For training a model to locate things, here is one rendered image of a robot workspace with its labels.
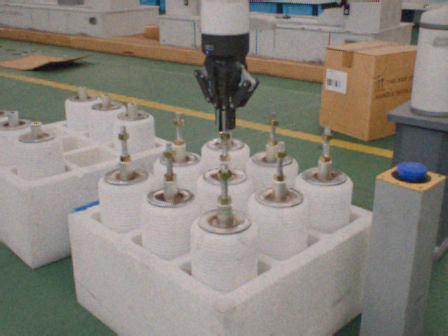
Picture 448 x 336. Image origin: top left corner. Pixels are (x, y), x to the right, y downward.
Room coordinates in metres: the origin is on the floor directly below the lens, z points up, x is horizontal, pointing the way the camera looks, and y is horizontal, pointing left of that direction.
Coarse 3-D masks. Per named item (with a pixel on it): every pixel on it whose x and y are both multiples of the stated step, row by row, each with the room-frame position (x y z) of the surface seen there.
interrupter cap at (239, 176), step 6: (216, 168) 0.88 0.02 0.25; (234, 168) 0.88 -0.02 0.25; (204, 174) 0.85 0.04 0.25; (210, 174) 0.85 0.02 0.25; (216, 174) 0.86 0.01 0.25; (234, 174) 0.86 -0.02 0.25; (240, 174) 0.85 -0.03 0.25; (246, 174) 0.85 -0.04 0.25; (204, 180) 0.83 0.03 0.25; (210, 180) 0.82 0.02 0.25; (216, 180) 0.82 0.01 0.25; (228, 180) 0.83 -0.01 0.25; (234, 180) 0.82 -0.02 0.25; (240, 180) 0.82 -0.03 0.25
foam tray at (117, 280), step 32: (96, 224) 0.81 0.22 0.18; (352, 224) 0.81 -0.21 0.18; (96, 256) 0.78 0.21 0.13; (128, 256) 0.72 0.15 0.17; (320, 256) 0.71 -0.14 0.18; (352, 256) 0.78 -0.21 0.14; (96, 288) 0.79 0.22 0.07; (128, 288) 0.72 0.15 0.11; (160, 288) 0.66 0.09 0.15; (192, 288) 0.62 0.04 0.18; (256, 288) 0.62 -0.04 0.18; (288, 288) 0.66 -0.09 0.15; (320, 288) 0.72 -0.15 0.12; (352, 288) 0.79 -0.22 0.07; (128, 320) 0.73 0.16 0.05; (160, 320) 0.67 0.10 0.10; (192, 320) 0.61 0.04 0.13; (224, 320) 0.57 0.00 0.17; (256, 320) 0.61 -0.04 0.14; (288, 320) 0.66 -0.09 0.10; (320, 320) 0.72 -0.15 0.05
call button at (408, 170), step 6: (402, 162) 0.71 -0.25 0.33; (408, 162) 0.71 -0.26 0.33; (414, 162) 0.71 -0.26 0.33; (402, 168) 0.68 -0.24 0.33; (408, 168) 0.68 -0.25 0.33; (414, 168) 0.68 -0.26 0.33; (420, 168) 0.68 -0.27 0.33; (426, 168) 0.69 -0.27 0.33; (402, 174) 0.68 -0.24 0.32; (408, 174) 0.68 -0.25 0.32; (414, 174) 0.67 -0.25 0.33; (420, 174) 0.67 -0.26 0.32; (426, 174) 0.68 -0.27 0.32
